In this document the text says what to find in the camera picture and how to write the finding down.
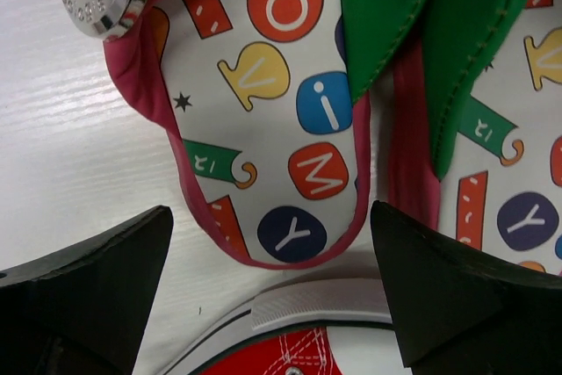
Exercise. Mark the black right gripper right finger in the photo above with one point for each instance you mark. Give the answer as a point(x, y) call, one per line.
point(457, 310)

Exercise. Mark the pink flip-flop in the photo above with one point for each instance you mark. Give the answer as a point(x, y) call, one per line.
point(475, 147)
point(272, 153)

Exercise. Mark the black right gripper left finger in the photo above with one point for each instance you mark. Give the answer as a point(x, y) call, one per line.
point(84, 309)

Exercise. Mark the red sneaker upper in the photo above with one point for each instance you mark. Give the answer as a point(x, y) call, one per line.
point(331, 326)

